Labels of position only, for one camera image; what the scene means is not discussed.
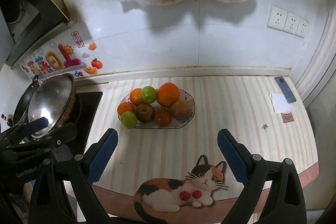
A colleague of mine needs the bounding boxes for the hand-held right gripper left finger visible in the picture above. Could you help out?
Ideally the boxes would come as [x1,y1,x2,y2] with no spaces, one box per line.
[30,128,118,224]

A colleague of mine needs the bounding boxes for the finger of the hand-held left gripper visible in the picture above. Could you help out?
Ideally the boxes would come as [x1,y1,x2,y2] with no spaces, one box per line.
[5,118,49,136]
[7,122,78,155]

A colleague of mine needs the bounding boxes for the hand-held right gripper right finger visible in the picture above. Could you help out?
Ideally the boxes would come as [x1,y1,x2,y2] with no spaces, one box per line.
[217,129,307,224]

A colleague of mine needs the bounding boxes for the green apple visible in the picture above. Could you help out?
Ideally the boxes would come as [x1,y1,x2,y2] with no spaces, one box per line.
[121,112,137,129]
[140,86,157,104]

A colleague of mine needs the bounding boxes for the small orange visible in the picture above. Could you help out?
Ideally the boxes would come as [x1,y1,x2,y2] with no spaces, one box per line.
[129,88,143,106]
[117,102,135,116]

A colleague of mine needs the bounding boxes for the oval patterned ceramic plate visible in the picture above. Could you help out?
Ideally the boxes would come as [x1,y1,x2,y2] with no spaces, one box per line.
[117,89,196,129]

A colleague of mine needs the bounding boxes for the reddish brown apple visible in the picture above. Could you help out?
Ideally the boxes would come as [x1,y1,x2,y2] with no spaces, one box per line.
[135,103,155,123]

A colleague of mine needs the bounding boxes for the brown russet pear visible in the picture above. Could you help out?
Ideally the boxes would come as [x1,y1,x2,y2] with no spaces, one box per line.
[171,100,191,119]

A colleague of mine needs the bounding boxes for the dark reddish tangerine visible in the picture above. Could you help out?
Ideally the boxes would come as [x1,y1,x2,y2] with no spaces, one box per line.
[154,108,172,127]

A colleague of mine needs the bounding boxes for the large orange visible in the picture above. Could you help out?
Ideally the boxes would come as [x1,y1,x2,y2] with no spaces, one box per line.
[157,82,180,107]

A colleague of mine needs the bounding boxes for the black frying pan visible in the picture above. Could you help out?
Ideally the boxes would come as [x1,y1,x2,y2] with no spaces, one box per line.
[13,76,40,125]

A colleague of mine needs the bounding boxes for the stainless steel wok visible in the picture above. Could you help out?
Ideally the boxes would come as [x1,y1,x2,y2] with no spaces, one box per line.
[28,73,82,139]

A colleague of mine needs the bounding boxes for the dark sauce bottle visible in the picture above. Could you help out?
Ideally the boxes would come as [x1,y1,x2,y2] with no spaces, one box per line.
[1,113,13,127]

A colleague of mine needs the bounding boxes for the black glass cooktop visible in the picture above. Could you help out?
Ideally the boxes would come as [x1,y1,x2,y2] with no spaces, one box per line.
[60,91,103,159]

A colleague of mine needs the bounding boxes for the striped cat print tablecloth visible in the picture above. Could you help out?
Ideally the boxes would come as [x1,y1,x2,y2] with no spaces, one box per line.
[84,76,319,224]

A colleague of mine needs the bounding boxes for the white paper sheet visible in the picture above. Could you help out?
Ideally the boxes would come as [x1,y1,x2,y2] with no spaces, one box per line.
[268,93,295,114]

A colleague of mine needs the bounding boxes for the blue smartphone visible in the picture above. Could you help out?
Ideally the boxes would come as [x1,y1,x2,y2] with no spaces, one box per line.
[274,76,297,104]

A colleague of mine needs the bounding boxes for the black range hood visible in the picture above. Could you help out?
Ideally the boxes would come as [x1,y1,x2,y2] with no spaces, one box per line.
[0,0,78,69]

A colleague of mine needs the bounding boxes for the colourful wall stickers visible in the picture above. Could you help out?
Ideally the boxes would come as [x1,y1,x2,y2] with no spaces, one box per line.
[21,31,103,80]

